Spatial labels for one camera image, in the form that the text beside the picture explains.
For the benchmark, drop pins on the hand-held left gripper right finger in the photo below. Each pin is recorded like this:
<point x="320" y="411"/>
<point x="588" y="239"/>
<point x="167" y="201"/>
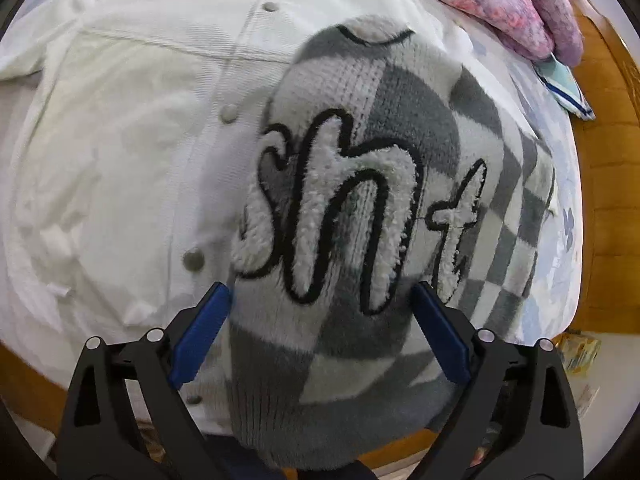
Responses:
<point x="442" y="332"/>

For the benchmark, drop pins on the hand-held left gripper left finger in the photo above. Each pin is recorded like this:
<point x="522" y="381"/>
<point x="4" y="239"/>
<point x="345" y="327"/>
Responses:
<point x="200" y="332"/>

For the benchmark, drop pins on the grey white checkered cardigan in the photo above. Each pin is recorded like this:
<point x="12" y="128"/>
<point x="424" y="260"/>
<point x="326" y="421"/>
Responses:
<point x="350" y="110"/>

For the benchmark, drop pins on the person's dark clothing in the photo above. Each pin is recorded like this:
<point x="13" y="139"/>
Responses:
<point x="225" y="462"/>

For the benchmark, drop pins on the printed bed sheet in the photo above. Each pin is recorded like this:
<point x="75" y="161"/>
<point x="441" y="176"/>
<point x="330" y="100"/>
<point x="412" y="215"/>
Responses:
<point x="565" y="270"/>

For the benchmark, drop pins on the yellow packet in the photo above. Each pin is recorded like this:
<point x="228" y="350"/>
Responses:
<point x="580" y="355"/>

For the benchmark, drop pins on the white button jacket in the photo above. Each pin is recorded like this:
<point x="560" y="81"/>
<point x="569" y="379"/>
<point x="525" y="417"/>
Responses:
<point x="125" y="160"/>

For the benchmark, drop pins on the teal striped cloth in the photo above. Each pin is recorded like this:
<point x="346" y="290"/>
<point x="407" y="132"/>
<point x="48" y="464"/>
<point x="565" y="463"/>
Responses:
<point x="565" y="85"/>

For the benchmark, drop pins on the purple floral quilt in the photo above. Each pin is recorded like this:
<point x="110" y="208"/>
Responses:
<point x="500" y="5"/>

